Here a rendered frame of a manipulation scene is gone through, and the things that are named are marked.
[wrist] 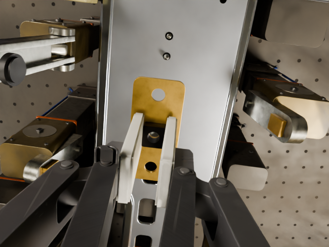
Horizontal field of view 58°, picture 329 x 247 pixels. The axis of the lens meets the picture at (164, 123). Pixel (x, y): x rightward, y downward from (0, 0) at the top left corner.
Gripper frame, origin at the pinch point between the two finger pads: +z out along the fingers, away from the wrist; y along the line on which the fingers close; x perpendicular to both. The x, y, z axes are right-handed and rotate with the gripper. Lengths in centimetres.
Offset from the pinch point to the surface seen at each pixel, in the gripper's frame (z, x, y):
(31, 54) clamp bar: 16.2, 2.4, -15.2
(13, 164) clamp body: 22.0, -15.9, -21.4
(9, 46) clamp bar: 11.3, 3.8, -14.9
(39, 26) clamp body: 23.9, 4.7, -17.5
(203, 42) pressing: 29.0, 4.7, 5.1
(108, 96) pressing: 29.0, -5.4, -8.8
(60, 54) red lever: 22.1, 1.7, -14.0
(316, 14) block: 30.9, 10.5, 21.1
